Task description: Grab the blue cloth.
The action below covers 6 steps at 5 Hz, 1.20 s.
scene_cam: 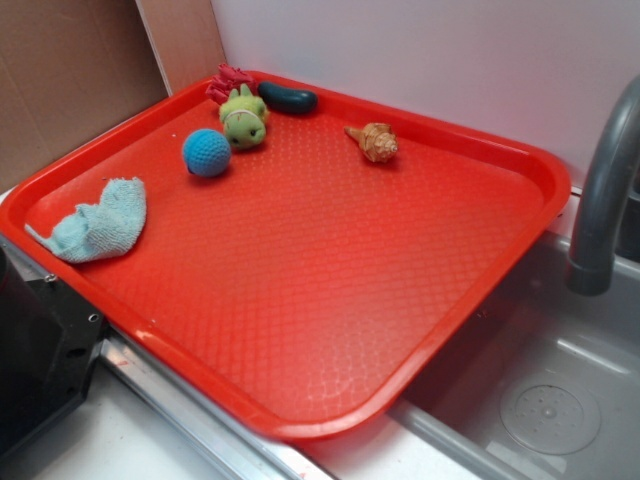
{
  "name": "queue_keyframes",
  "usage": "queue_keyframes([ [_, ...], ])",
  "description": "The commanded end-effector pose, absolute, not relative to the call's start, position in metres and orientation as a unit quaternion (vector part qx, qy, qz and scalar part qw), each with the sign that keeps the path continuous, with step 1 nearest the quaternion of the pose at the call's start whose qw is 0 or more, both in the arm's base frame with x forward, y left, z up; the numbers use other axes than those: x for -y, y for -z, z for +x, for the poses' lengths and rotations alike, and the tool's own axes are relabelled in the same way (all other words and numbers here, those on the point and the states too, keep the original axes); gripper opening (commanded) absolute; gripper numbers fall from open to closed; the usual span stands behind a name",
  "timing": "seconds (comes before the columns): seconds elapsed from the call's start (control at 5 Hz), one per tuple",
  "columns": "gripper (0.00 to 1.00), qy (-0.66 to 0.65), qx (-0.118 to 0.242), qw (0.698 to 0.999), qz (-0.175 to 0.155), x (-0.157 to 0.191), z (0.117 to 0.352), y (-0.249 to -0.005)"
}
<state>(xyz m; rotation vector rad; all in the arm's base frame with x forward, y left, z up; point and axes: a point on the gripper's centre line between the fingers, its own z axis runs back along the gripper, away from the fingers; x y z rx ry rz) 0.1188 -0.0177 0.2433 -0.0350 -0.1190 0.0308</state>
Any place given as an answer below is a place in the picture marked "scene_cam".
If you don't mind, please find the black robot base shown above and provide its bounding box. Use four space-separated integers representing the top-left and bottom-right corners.
1 252 107 459

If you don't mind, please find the light blue cloth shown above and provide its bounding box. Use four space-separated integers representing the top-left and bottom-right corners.
25 178 147 264

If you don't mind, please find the red plastic tray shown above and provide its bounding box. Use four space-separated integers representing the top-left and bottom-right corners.
1 81 571 440

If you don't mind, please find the brown seashell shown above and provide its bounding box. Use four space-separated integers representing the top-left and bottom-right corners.
343 122 399 163

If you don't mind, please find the blue knitted ball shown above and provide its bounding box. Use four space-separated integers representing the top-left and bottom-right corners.
182 129 232 178

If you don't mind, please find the dark green toy cucumber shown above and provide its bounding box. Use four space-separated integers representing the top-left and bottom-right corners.
258 81 318 114

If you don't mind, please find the green plush toy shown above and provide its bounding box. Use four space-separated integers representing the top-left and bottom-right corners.
219 84 269 150

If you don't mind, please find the red fabric toy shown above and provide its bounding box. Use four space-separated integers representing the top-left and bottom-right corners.
205 63 257 105

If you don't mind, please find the grey plastic sink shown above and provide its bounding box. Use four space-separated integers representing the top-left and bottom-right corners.
303 193 639 479

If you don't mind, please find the grey faucet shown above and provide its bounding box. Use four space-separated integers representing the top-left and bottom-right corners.
565 78 639 296

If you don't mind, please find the brown cardboard panel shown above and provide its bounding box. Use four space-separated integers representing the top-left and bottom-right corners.
1 1 226 191

